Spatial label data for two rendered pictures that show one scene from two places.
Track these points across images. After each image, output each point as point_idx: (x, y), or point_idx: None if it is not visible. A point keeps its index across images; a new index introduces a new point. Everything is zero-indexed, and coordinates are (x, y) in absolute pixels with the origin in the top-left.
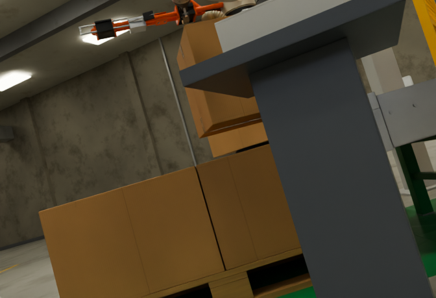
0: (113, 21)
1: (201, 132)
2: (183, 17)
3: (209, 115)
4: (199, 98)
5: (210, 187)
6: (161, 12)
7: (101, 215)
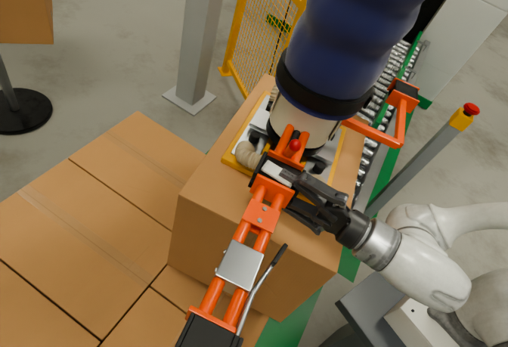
0: (240, 333)
1: (198, 279)
2: (312, 230)
3: (281, 317)
4: (260, 292)
5: None
6: (277, 219)
7: None
